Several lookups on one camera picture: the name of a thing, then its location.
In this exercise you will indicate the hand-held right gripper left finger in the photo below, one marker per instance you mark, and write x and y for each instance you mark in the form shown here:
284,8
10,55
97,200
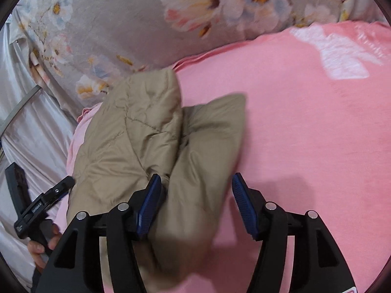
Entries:
149,204

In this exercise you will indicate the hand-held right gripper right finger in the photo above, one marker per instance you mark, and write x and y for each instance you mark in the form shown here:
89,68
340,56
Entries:
243,204

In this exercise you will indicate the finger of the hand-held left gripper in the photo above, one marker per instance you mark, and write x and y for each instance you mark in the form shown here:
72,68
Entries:
59,189

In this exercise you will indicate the khaki quilted jacket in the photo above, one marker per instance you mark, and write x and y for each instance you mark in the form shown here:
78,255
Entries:
134,140

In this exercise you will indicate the person's left hand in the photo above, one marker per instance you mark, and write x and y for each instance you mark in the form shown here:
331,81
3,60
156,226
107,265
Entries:
38,251

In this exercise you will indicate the silver satin cloth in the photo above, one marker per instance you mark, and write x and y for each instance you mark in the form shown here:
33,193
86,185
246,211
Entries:
33,134

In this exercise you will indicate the grey metal bar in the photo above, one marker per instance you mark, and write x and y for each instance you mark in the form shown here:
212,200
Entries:
23,106

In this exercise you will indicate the pink printed bed sheet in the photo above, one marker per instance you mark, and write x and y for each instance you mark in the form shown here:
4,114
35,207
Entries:
305,134

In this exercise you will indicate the grey floral blanket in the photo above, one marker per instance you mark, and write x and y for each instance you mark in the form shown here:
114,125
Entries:
128,27

